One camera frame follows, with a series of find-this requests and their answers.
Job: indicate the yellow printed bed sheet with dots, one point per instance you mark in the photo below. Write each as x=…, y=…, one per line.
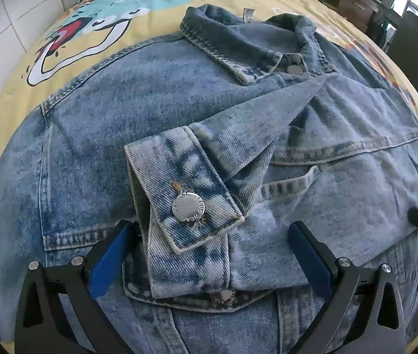
x=146, y=25

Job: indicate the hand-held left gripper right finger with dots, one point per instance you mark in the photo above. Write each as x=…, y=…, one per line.
x=310, y=260

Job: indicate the blue denim jacket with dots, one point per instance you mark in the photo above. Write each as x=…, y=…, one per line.
x=120, y=118

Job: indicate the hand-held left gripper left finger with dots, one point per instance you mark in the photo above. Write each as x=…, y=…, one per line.
x=109, y=260

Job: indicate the black office chair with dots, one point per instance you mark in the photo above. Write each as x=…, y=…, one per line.
x=413, y=48

